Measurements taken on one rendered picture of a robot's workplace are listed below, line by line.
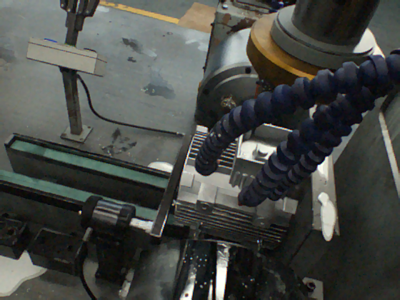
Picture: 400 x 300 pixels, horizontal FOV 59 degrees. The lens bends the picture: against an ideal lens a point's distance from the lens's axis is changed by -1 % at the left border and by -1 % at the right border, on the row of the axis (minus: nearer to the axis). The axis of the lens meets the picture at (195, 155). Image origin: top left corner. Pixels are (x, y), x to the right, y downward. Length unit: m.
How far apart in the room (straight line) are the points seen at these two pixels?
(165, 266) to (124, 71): 0.97
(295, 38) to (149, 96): 0.83
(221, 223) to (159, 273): 0.22
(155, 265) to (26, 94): 0.89
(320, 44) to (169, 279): 0.32
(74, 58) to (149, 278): 0.58
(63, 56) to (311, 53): 0.62
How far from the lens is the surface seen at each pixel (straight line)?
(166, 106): 1.18
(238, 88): 0.79
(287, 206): 0.61
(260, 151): 0.60
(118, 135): 1.07
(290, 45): 0.45
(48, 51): 0.92
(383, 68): 0.24
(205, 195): 0.59
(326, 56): 0.44
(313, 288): 0.73
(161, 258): 0.46
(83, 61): 0.88
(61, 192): 0.79
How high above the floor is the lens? 1.54
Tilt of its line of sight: 46 degrees down
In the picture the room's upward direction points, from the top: 12 degrees clockwise
